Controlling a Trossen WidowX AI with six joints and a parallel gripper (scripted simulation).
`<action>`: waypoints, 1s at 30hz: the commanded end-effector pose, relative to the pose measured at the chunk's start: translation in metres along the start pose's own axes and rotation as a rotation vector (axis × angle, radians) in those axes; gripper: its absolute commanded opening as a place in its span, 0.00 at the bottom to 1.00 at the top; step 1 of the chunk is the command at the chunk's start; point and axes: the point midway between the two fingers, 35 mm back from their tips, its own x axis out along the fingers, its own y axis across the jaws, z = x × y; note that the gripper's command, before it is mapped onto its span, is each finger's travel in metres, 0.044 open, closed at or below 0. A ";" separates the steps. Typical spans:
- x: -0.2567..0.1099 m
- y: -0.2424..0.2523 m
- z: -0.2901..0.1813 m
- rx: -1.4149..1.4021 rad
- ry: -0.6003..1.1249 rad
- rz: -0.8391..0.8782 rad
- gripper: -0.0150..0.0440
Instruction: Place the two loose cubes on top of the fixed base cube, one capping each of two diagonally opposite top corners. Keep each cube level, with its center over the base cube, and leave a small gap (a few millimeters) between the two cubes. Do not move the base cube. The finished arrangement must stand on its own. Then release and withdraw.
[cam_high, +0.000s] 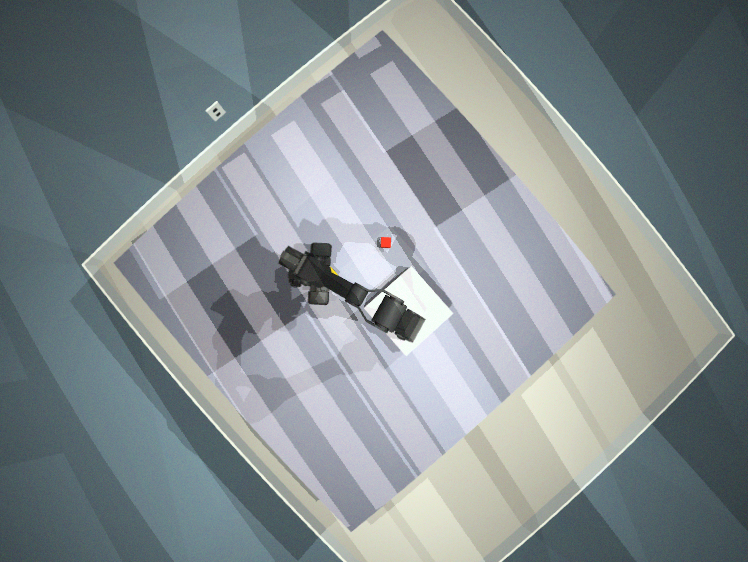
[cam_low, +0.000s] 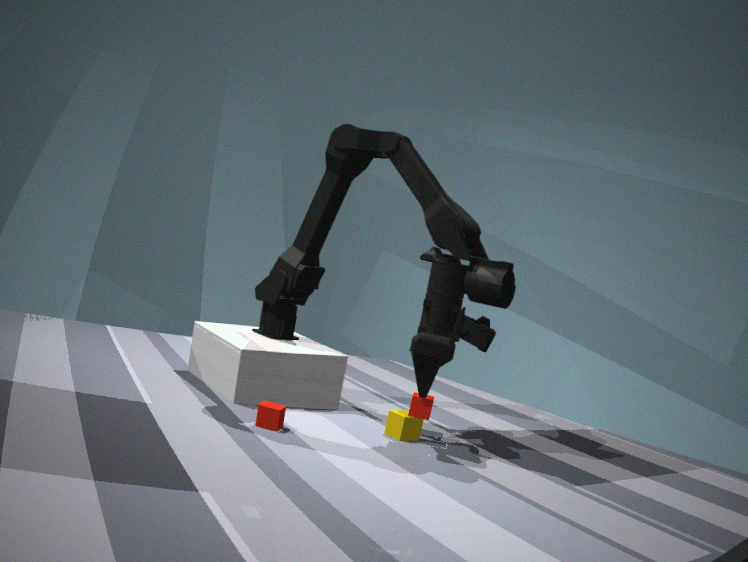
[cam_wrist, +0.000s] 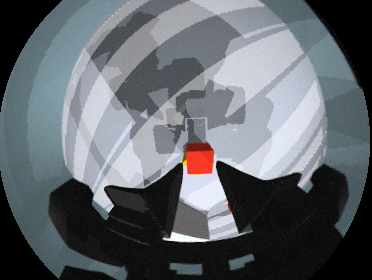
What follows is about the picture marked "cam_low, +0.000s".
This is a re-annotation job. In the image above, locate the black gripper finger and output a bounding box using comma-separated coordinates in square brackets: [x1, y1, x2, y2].
[412, 352, 451, 398]

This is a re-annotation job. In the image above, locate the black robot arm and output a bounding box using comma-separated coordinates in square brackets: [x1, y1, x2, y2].
[251, 124, 515, 352]

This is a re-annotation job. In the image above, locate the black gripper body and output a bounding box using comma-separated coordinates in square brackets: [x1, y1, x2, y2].
[410, 292, 463, 360]

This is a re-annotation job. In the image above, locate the yellow cube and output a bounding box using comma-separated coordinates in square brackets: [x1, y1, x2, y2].
[385, 409, 424, 441]

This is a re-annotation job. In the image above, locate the red cube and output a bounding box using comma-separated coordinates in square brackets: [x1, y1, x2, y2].
[256, 401, 286, 431]
[408, 392, 434, 420]

